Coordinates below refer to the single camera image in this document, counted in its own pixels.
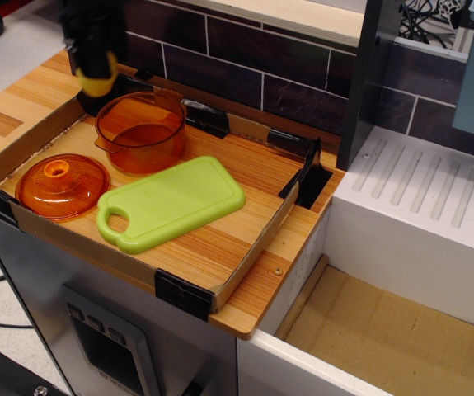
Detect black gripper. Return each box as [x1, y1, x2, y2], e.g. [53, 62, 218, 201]
[59, 1, 127, 79]

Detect yellow toy potato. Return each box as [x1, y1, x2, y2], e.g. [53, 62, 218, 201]
[75, 51, 119, 98]

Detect cardboard fence with black tape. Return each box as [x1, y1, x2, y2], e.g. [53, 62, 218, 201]
[0, 66, 333, 323]

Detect orange transparent pot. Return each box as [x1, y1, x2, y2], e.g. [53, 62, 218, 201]
[95, 89, 187, 174]

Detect orange transparent pot lid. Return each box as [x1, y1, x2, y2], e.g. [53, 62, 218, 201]
[15, 153, 110, 222]

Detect green plastic cutting board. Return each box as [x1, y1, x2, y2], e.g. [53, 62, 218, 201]
[96, 156, 245, 255]

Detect silver toy oven front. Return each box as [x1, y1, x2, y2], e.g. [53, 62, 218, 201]
[0, 218, 237, 395]

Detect white toy sink unit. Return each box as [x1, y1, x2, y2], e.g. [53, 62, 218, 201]
[237, 128, 474, 395]

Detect dark grey shelf post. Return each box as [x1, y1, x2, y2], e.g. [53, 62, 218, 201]
[336, 0, 402, 171]

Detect tangled black cables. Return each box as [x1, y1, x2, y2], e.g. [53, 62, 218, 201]
[397, 0, 468, 45]

